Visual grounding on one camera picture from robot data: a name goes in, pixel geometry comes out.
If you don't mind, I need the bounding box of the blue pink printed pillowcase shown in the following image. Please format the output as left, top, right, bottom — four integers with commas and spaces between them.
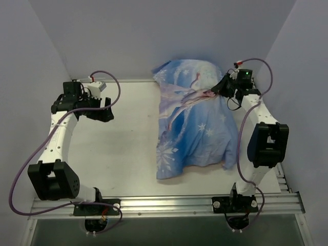
152, 59, 238, 180

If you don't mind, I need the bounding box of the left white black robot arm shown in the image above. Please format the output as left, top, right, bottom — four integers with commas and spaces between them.
28, 81, 114, 215

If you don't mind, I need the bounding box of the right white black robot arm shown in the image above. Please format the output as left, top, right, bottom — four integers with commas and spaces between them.
211, 69, 289, 212

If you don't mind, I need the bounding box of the back aluminium rail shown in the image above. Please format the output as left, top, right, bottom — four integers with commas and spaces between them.
73, 78, 155, 83

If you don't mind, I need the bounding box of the aluminium rail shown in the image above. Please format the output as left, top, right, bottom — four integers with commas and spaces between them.
73, 78, 155, 83
28, 192, 305, 219
251, 77, 293, 193

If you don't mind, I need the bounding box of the thin black wire loop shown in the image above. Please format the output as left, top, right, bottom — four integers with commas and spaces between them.
227, 93, 243, 111

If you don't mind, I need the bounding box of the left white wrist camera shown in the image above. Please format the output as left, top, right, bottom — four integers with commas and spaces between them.
87, 81, 107, 98

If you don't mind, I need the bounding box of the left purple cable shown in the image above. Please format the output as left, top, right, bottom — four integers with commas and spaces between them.
8, 70, 123, 234

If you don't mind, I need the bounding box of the right side aluminium rail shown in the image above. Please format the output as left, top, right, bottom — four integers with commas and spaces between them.
251, 77, 293, 193

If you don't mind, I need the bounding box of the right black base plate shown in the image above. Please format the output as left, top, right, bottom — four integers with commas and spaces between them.
211, 195, 258, 214

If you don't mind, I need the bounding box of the front aluminium rail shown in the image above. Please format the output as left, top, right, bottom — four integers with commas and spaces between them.
28, 192, 305, 219

